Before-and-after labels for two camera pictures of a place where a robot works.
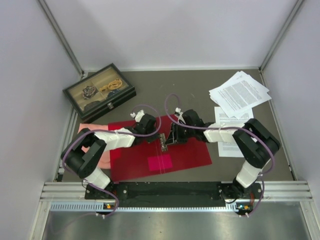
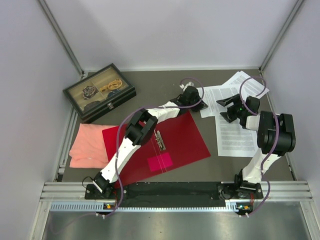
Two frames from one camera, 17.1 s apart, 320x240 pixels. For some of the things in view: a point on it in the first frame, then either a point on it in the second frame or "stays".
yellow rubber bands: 113,85 stays
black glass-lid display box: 99,91 stays
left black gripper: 153,138 -> 201,106
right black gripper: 174,136 -> 228,116
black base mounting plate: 175,192 stays
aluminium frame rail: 53,191 stays
